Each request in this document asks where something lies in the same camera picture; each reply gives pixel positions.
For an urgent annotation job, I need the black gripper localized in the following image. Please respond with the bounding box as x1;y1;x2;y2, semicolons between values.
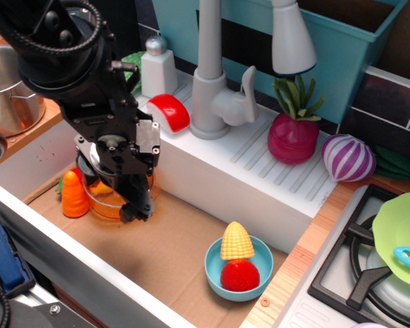
74;135;156;224

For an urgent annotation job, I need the transparent orange plastic pot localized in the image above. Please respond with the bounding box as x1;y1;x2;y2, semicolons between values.
81;167;161;220

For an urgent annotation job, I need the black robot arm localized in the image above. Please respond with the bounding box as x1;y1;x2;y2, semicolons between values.
0;1;160;223

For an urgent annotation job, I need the white toy sink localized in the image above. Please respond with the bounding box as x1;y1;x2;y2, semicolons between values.
0;71;339;328

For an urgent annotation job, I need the stainless steel pot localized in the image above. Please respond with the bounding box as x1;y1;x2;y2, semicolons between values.
0;46;46;137

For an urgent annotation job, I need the yellow toy banana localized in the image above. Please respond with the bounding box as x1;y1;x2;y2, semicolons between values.
88;181;113;197

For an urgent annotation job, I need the orange toy carrot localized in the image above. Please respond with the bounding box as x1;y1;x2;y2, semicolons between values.
61;171;90;219

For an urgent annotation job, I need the red toy chili pepper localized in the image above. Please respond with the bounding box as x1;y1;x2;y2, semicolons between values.
55;167;82;195

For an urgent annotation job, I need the red white toy sushi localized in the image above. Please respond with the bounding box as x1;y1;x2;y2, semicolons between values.
146;94;190;135

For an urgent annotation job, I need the yellow toy corn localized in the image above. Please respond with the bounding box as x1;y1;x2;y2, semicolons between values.
220;221;255;260

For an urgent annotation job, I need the red toy tomato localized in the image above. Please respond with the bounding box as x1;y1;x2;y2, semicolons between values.
220;259;260;292

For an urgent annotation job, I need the blue clamp block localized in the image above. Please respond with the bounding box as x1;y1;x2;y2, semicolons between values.
0;222;36;299

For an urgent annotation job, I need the grey toy faucet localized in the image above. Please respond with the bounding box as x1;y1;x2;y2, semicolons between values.
190;1;317;140

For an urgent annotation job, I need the light blue bowl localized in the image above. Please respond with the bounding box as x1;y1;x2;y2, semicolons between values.
204;236;274;302

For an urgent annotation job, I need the white salt shaker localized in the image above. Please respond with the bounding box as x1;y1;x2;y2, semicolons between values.
141;35;178;98

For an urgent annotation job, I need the magenta toy beet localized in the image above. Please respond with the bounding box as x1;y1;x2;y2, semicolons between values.
267;74;325;165

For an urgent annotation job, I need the purple white toy onion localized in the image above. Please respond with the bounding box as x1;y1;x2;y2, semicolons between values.
321;134;377;182

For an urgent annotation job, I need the dark green felt leaf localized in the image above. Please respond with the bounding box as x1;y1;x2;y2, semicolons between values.
374;146;410;181

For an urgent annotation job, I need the light green plate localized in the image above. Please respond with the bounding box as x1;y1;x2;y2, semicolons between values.
372;193;410;285

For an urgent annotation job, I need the teal plastic bin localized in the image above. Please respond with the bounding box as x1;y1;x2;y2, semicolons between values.
153;1;406;124

